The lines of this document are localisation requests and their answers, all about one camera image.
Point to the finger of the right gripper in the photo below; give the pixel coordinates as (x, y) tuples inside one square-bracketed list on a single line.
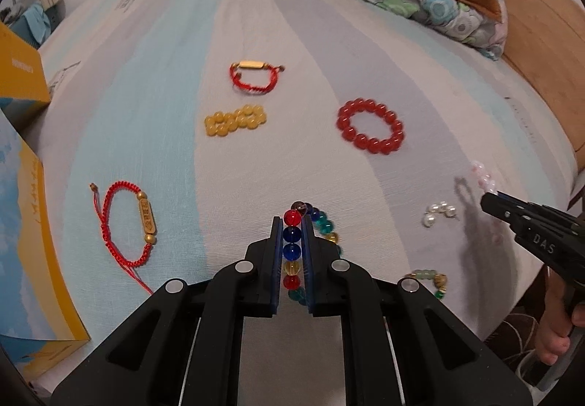
[(490, 205), (541, 207)]

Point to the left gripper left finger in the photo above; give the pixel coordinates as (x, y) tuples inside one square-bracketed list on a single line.
[(262, 301)]

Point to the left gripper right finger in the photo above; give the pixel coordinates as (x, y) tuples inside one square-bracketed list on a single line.
[(321, 297)]

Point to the red cord bracelet gold bar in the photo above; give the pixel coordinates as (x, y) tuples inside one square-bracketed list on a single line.
[(258, 77)]

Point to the right hand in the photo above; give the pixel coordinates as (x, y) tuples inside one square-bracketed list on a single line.
[(552, 337)]

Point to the white pearl earring cluster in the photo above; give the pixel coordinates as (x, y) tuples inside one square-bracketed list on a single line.
[(437, 210)]

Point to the striped bed sheet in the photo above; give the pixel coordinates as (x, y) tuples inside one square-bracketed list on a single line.
[(373, 119)]

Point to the floral patterned quilt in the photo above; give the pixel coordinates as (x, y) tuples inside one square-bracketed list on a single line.
[(455, 20)]

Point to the yellow blue cardboard box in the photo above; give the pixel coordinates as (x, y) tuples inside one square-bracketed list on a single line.
[(39, 324)]

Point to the teal suitcase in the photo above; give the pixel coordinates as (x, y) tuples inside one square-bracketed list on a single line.
[(35, 24)]

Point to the red cord bracelet gold tube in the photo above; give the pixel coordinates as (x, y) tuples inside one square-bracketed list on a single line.
[(127, 227)]

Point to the wooden bed frame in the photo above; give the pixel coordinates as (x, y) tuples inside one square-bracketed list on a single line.
[(545, 45)]

